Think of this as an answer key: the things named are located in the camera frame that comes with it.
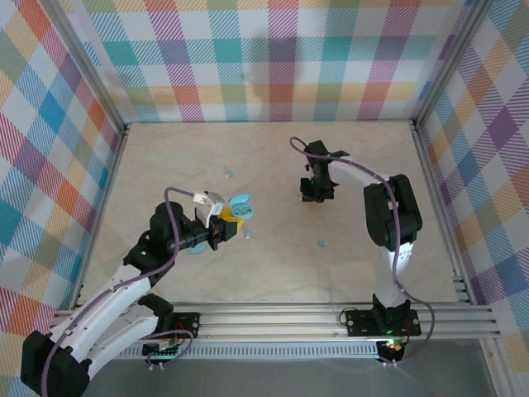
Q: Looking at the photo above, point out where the aluminium frame post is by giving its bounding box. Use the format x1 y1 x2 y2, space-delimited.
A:
411 0 497 129
39 0 129 137

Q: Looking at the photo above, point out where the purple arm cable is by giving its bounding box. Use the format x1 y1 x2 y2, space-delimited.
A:
289 136 436 368
41 187 207 396

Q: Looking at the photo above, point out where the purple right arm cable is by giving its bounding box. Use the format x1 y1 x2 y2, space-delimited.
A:
289 136 436 368

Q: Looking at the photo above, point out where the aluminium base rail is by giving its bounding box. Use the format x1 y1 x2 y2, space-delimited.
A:
45 303 502 343

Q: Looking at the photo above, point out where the aluminium table side rail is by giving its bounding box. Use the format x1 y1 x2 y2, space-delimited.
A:
69 123 131 311
411 119 476 307

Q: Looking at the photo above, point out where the grey metal panel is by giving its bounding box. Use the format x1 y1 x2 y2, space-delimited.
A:
82 358 497 397

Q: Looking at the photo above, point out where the grey slotted cable duct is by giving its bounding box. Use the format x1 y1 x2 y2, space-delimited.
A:
119 342 381 361

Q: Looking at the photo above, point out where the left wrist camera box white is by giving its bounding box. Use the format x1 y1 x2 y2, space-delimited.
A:
192 190 226 229

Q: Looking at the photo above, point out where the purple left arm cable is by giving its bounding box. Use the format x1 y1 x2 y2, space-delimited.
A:
41 187 207 396

